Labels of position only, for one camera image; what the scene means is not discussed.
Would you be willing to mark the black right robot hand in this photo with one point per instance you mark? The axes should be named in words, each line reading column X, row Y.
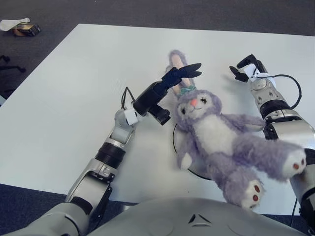
column 243, row 68

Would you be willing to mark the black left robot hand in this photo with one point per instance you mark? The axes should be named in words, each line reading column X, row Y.
column 150, row 98

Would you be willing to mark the purple plush bear doll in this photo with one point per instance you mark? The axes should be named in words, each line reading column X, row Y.
column 216, row 137

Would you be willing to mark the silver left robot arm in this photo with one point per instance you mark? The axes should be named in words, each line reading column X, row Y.
column 98, row 167

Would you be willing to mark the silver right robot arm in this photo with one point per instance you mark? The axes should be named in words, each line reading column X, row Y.
column 283, row 115

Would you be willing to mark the white plate with black rim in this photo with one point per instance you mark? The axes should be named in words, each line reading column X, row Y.
column 175, row 137

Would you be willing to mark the white right wrist connector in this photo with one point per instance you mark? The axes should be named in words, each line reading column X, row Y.
column 253, row 72

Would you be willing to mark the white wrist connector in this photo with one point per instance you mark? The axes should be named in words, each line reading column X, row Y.
column 253, row 72
column 130, row 118

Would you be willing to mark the white left wrist connector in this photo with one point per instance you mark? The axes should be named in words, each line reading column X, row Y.
column 130, row 118

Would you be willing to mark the grey robot torso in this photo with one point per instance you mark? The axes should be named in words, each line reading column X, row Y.
column 172, row 221

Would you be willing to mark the black and yellow box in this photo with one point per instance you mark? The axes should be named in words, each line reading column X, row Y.
column 28, row 29

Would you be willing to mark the black office chair base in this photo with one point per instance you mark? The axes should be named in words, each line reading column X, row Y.
column 13, row 67

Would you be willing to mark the white crumpled cloth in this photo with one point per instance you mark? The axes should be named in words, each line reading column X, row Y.
column 11, row 24

